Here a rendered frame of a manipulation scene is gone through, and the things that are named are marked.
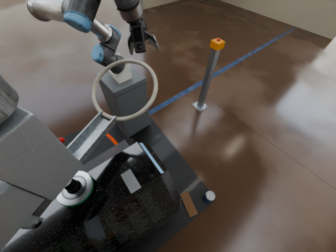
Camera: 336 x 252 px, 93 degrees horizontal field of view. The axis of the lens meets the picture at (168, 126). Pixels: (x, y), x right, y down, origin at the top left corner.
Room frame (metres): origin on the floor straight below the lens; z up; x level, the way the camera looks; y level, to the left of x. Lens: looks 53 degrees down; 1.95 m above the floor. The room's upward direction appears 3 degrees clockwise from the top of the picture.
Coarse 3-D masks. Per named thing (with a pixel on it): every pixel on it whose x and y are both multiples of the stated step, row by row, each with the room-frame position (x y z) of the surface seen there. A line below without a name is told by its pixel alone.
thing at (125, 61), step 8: (112, 64) 1.06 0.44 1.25; (144, 64) 1.04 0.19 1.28; (104, 72) 1.01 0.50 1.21; (152, 72) 0.97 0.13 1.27; (96, 80) 0.94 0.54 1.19; (152, 96) 0.80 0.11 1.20; (96, 104) 0.76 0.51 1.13; (104, 112) 0.71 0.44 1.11; (136, 112) 0.70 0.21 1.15; (120, 120) 0.65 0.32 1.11
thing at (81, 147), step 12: (96, 120) 0.64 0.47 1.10; (108, 120) 0.66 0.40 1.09; (84, 132) 0.54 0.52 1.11; (96, 132) 0.56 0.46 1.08; (72, 144) 0.45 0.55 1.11; (84, 144) 0.47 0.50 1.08; (96, 144) 0.47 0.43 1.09; (84, 156) 0.38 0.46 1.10; (48, 204) 0.13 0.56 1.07; (24, 228) 0.03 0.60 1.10
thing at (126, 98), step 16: (112, 80) 1.39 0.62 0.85; (128, 80) 1.40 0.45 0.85; (144, 80) 1.45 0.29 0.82; (112, 96) 1.24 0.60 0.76; (128, 96) 1.30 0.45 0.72; (144, 96) 1.44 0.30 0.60; (112, 112) 1.39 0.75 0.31; (128, 112) 1.27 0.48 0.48; (144, 112) 1.42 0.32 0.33; (128, 128) 1.23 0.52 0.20
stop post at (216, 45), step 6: (210, 42) 1.93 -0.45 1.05; (216, 42) 1.88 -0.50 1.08; (222, 42) 1.89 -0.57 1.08; (216, 48) 1.85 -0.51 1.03; (210, 54) 1.92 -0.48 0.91; (216, 54) 1.89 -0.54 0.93; (210, 60) 1.90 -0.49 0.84; (216, 60) 1.91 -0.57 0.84; (210, 66) 1.88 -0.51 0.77; (210, 72) 1.88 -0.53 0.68; (204, 78) 1.92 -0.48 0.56; (210, 78) 1.91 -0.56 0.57; (204, 84) 1.90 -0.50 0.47; (204, 90) 1.87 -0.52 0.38; (204, 96) 1.90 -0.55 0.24; (198, 102) 1.91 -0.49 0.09; (198, 108) 1.85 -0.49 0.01; (204, 108) 1.86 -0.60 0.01
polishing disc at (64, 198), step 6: (78, 174) 0.35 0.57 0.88; (84, 174) 0.35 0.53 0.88; (78, 180) 0.31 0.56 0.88; (84, 180) 0.31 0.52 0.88; (90, 180) 0.32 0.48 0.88; (84, 186) 0.28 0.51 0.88; (90, 186) 0.28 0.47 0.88; (60, 192) 0.23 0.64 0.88; (66, 192) 0.23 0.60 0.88; (78, 192) 0.24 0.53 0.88; (84, 192) 0.24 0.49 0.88; (60, 198) 0.20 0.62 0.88; (66, 198) 0.20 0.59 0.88; (72, 198) 0.20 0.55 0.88; (78, 198) 0.20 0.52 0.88; (84, 198) 0.21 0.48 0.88; (66, 204) 0.17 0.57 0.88; (72, 204) 0.17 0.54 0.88
